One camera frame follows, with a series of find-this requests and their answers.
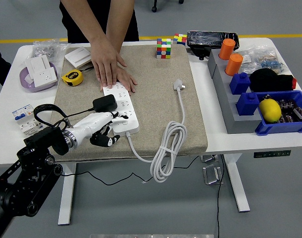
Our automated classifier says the blue block with knob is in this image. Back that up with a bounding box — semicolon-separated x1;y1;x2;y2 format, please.
235;92;262;117
229;72;252;96

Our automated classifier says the clear bag of blue parts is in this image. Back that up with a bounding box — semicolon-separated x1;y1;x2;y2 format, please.
258;56;288;75

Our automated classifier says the purple tray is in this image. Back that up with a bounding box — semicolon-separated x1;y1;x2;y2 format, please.
19;61;59;93

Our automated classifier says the white switch panel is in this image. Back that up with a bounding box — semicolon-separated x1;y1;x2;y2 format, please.
25;55;52;80

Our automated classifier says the black wrapped box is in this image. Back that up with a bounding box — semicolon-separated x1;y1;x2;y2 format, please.
187;30;240;54

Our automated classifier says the person's left hand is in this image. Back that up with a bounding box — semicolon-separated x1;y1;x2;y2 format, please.
101;66;138;94

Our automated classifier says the yellow lemon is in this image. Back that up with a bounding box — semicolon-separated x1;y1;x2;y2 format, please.
258;98;282;124

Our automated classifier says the orange cylinder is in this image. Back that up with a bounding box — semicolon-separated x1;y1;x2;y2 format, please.
218;38;237;60
225;53;244;77

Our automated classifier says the clear bag of metal parts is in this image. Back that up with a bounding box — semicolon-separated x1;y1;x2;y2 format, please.
32;39;69;62

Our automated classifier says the grey-brown mat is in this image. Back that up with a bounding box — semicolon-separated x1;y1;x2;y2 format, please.
44;44;208;163

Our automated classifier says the black fabric bundle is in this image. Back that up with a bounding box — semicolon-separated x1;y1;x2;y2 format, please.
249;68;294;93

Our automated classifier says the black floor cable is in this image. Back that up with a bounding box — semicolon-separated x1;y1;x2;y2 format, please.
216;155;226;238

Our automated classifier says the metal bracket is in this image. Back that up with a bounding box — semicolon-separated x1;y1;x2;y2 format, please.
202;163;225;185

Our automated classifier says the person's right hand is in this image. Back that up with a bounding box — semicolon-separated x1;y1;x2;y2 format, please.
90;39;128;89

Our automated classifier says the yellow tape measure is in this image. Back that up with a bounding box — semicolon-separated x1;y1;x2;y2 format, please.
61;69;84;87

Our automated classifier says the white power cord with plug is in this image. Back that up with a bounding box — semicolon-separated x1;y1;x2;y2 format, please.
125;78;188;183

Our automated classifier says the white power strip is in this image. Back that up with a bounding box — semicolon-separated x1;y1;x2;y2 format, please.
102;83;140;138

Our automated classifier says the white table leg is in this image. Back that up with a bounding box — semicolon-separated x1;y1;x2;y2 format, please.
224;153;251;213
57;162;77;226

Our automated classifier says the white double wall switch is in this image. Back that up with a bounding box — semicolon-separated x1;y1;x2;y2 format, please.
64;46;94;69

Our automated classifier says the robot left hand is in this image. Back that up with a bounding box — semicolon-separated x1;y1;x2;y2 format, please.
68;111;129;148

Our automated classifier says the grey stepped block holder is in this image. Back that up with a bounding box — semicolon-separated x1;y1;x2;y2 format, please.
207;48;263;135

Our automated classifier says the white socket panel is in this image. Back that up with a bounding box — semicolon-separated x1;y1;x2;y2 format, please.
33;66;58;88

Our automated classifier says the black office chair base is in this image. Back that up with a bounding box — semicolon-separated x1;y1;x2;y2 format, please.
151;0;185;13

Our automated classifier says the black table control panel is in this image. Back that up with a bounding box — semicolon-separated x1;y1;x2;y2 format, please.
253;150;292;159

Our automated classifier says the large colourful puzzle cube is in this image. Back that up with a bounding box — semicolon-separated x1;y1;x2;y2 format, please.
156;38;172;60

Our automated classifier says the small colourful puzzle cube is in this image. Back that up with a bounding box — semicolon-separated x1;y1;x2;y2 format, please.
173;33;188;47

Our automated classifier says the thin black adapter cord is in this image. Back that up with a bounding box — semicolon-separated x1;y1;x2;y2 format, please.
60;107;200;186

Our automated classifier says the black plug adapter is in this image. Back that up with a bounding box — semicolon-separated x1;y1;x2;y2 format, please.
92;94;118;114

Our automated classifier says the clear bag of beige parts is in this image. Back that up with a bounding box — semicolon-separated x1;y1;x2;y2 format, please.
236;47;278;74

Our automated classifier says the blue plastic bin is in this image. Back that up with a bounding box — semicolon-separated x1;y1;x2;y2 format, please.
254;90;302;136

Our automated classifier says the white blue circuit breaker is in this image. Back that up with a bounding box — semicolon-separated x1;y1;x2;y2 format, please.
11;104;44;136

